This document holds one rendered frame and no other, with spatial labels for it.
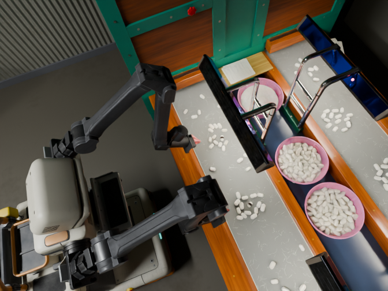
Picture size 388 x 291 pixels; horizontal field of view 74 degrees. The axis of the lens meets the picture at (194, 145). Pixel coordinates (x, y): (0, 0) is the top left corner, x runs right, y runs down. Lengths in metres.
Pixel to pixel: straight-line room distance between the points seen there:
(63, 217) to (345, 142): 1.37
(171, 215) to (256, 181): 0.80
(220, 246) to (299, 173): 0.55
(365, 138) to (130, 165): 1.73
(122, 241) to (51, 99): 2.40
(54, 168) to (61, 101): 2.11
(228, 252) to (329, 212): 0.53
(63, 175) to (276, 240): 0.97
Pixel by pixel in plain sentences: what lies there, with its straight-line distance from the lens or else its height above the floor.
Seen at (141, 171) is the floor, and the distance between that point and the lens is 2.28.
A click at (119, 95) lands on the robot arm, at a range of 0.89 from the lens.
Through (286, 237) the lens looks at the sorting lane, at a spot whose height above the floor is 0.74.
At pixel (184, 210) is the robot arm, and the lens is 0.64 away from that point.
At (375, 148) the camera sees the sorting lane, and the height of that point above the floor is 0.74.
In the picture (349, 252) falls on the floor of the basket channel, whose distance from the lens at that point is 1.53.
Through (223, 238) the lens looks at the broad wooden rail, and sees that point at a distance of 1.31.
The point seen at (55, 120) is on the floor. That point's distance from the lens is 2.87.
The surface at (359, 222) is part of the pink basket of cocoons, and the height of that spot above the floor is 0.75.
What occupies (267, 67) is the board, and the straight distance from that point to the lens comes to 1.73.
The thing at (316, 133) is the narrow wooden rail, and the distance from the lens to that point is 1.55.
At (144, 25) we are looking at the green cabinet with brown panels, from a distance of 1.31.
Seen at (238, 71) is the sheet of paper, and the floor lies 0.78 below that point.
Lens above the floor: 2.07
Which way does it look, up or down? 65 degrees down
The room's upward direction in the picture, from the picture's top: 13 degrees counter-clockwise
